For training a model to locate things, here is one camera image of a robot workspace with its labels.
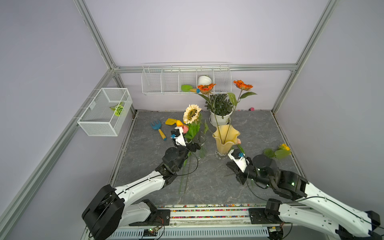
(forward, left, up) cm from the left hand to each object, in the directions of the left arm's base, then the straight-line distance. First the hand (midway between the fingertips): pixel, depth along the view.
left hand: (194, 131), depth 74 cm
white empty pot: (+36, -9, +5) cm, 38 cm away
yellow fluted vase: (+1, -21, -10) cm, 24 cm away
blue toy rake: (+27, +27, -26) cm, 46 cm away
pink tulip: (0, +4, +4) cm, 6 cm away
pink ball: (+41, -51, -28) cm, 71 cm away
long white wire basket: (+43, +4, +3) cm, 44 cm away
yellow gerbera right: (-3, -55, -22) cm, 59 cm away
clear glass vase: (-5, -3, 0) cm, 6 cm away
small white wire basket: (+16, +49, 0) cm, 51 cm away
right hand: (-16, -14, -4) cm, 22 cm away
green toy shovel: (+38, +3, -2) cm, 38 cm away
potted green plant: (+25, -19, -10) cm, 33 cm away
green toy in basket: (+17, +41, +3) cm, 44 cm away
